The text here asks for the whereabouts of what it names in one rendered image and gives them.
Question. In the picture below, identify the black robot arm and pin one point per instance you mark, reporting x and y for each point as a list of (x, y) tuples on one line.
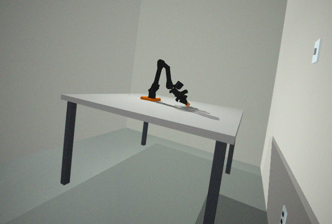
[(169, 84)]

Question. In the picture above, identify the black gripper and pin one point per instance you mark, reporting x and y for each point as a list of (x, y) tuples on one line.
[(181, 98)]

